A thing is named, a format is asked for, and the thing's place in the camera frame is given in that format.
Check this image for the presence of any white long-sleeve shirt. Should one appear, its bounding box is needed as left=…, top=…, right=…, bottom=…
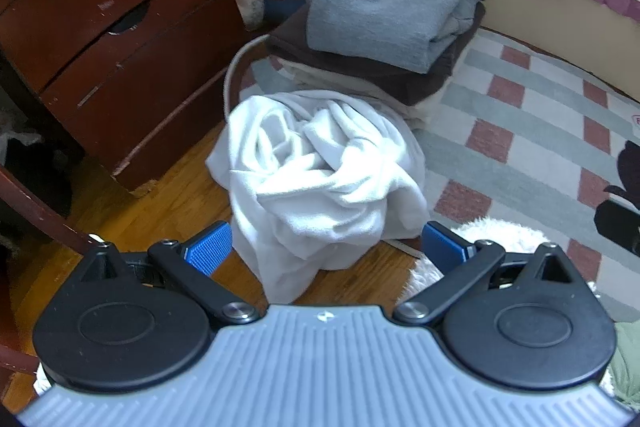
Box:
left=205, top=90, right=428, bottom=305

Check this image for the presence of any white fluffy slipper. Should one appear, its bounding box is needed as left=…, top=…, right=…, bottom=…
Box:
left=399, top=215, right=599, bottom=303

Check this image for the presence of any checkered floor rug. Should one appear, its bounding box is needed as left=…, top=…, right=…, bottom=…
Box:
left=238, top=28, right=640, bottom=323

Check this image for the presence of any cream folded garment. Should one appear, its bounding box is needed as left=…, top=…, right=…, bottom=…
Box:
left=278, top=58, right=454, bottom=129

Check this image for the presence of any dark wooden chair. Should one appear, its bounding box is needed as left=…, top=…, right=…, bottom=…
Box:
left=1, top=167, right=98, bottom=375

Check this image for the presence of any light green garment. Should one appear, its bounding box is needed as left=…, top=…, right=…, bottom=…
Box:
left=608, top=321, right=640, bottom=413

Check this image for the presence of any dark brown folded garment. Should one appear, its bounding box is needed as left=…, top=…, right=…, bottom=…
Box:
left=267, top=2, right=486, bottom=106

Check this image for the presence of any dark wooden dresser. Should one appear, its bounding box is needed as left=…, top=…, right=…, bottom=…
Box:
left=1, top=0, right=248, bottom=192

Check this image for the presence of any grey folded towel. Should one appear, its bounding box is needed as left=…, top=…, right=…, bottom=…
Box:
left=307, top=0, right=480, bottom=74

